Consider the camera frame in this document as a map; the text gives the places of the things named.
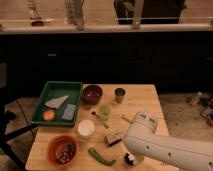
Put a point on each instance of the green pepper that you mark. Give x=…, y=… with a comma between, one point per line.
x=92, y=151

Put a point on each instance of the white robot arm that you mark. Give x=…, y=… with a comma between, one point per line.
x=192, y=155

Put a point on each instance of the purple bowl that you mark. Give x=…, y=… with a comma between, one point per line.
x=92, y=94

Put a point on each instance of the orange bowl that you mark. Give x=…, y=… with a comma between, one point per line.
x=62, y=151

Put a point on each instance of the metal cup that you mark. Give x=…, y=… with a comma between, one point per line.
x=119, y=95

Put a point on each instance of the light green cup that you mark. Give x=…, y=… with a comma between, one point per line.
x=104, y=112

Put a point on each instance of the grey blue sponge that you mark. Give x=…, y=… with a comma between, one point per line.
x=69, y=112

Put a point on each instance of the white round container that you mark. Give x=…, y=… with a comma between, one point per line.
x=86, y=128

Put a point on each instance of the green plastic tray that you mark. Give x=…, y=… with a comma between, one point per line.
x=54, y=89

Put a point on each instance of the black wooden block eraser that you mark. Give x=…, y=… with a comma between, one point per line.
x=112, y=139

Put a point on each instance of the orange peach fruit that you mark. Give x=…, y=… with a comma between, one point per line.
x=49, y=115

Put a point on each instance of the white black dish brush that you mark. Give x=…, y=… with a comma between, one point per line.
x=130, y=159

